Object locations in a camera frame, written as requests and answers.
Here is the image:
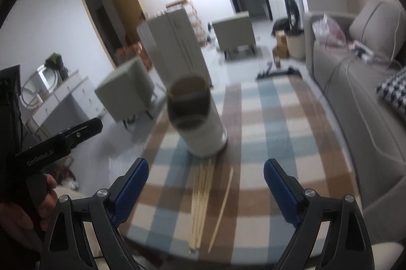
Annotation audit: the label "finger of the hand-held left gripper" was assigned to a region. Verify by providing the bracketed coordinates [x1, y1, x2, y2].
[58, 118, 104, 157]

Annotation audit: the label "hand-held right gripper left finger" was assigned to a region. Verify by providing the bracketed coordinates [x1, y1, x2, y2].
[40, 158, 149, 270]

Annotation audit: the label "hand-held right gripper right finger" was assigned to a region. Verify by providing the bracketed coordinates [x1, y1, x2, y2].
[264, 158, 371, 270]

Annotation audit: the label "bunch of wooden chopsticks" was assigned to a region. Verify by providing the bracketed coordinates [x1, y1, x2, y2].
[189, 159, 234, 253]

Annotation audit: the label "white cylindrical utensil holder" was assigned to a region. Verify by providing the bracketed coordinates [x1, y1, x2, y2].
[166, 76, 228, 158]

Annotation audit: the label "person's left forearm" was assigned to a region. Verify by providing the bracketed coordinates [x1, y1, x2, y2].
[0, 203, 42, 270]

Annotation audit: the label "person's left hand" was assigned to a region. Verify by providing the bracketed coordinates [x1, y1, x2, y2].
[36, 174, 58, 231]

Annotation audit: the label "white dresser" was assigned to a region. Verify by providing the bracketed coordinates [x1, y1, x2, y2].
[24, 69, 107, 144]

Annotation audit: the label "beige armchair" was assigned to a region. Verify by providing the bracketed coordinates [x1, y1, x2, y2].
[212, 11, 257, 59]
[95, 57, 157, 131]

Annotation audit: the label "round mirror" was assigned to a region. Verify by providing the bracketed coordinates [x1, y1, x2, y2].
[22, 64, 59, 109]

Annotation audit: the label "dark wrapped bouquet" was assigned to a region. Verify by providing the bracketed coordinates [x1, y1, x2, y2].
[45, 52, 70, 82]

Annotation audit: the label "checked tablecloth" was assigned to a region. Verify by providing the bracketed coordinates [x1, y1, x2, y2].
[122, 75, 364, 258]

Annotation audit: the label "brown paper bag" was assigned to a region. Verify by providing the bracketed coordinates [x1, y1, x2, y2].
[116, 43, 149, 68]

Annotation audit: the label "grey sofa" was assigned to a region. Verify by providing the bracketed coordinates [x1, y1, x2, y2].
[303, 0, 406, 258]

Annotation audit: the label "white suitcase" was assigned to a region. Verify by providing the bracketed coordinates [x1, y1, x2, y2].
[136, 8, 214, 93]

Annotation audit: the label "white trash bin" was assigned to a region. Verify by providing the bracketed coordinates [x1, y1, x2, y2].
[285, 27, 307, 59]

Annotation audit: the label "houndstooth pillow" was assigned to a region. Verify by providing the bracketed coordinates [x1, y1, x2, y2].
[376, 67, 406, 123]

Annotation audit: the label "cardboard boxes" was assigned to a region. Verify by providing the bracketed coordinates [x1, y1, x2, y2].
[272, 30, 289, 58]

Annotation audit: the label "wooden rack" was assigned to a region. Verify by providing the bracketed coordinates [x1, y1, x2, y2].
[165, 0, 207, 47]

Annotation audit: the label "white power strip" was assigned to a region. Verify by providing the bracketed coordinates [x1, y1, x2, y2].
[352, 41, 373, 61]

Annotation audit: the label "black garbage bag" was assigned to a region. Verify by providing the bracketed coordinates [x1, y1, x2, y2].
[271, 18, 291, 36]

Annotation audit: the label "white and pink plastic bag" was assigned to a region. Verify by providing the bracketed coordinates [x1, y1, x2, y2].
[312, 14, 347, 47]

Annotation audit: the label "white washing machine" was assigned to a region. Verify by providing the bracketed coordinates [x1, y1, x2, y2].
[282, 0, 305, 26]

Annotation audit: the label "grey sofa back cushion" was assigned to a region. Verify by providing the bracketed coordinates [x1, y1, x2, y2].
[349, 0, 406, 63]

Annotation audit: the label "white charging cable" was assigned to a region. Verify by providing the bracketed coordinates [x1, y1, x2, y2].
[345, 61, 406, 159]

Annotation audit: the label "white power strip cable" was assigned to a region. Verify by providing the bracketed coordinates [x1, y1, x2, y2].
[374, 8, 406, 68]

